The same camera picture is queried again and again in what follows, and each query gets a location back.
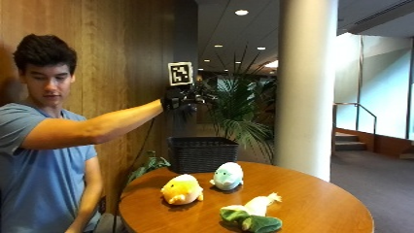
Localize white marker cube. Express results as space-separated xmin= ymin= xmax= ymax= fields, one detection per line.
xmin=167 ymin=61 xmax=195 ymax=87

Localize tall palm plant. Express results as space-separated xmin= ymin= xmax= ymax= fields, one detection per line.
xmin=196 ymin=45 xmax=279 ymax=163

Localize black woven basket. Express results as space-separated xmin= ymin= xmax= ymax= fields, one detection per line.
xmin=167 ymin=136 xmax=240 ymax=175

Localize white round column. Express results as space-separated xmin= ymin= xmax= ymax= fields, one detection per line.
xmin=273 ymin=0 xmax=341 ymax=183

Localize small green leafy plant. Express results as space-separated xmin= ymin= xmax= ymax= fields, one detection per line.
xmin=127 ymin=150 xmax=172 ymax=185

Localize light blue plush toy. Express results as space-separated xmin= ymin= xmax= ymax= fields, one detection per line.
xmin=208 ymin=161 xmax=245 ymax=191

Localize yellow plush toy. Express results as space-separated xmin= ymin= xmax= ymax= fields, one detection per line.
xmin=161 ymin=173 xmax=207 ymax=206

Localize metal stair handrail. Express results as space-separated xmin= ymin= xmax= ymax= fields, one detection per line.
xmin=332 ymin=102 xmax=378 ymax=154

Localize wooden stairs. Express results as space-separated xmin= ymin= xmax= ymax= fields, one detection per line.
xmin=335 ymin=131 xmax=369 ymax=151

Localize green and white plush toy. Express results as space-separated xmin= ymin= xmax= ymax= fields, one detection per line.
xmin=219 ymin=192 xmax=285 ymax=233

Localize the person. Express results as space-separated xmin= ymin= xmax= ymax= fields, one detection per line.
xmin=0 ymin=33 xmax=164 ymax=233

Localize black glove cable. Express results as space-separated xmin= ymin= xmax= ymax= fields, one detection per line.
xmin=111 ymin=116 xmax=159 ymax=233

